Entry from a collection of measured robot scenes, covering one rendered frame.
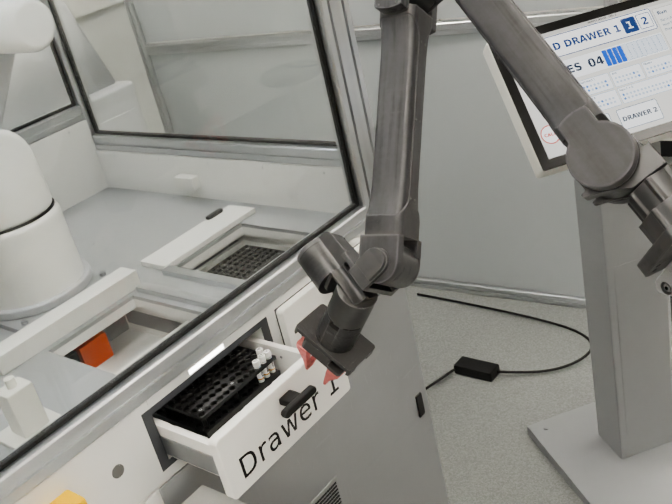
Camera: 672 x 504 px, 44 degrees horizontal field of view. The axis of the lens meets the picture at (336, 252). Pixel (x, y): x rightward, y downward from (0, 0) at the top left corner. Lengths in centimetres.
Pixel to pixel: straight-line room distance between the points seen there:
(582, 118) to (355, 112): 71
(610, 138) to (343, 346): 45
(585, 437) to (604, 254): 63
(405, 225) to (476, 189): 196
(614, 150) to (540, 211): 201
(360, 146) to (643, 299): 86
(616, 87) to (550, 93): 84
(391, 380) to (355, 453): 18
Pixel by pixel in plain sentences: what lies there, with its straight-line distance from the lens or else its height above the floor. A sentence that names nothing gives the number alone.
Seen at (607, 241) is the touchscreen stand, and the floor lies 69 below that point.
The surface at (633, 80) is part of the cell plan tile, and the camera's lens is 190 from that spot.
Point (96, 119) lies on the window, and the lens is 124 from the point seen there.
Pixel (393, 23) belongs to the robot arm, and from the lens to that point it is 116.
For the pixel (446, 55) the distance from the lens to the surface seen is 290.
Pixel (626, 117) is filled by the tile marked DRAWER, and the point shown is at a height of 101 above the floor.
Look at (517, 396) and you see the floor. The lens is 270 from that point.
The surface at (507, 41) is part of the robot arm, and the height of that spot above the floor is 137.
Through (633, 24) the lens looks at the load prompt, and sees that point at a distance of 197.
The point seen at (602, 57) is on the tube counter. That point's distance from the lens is 190.
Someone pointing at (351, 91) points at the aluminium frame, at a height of 121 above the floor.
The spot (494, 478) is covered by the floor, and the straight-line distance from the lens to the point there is 243.
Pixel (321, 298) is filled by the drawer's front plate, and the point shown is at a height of 90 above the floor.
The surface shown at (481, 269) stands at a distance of 320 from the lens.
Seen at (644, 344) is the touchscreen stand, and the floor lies 38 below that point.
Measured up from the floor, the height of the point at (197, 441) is 89.
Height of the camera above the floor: 164
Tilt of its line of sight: 26 degrees down
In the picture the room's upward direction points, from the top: 14 degrees counter-clockwise
